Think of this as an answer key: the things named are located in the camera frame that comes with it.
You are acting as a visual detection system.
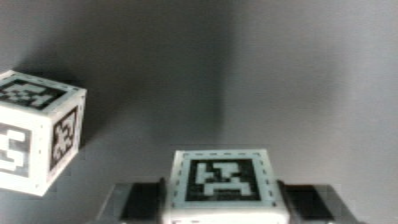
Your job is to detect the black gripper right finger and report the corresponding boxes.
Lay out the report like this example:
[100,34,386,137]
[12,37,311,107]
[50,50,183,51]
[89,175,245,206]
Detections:
[279,182,368,224]

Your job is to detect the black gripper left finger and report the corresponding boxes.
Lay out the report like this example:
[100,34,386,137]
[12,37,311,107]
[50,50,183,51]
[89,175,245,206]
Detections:
[87,181,165,224]

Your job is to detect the white chair leg block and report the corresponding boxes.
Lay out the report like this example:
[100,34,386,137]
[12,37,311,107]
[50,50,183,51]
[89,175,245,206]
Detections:
[162,149,290,224]
[0,70,87,196]

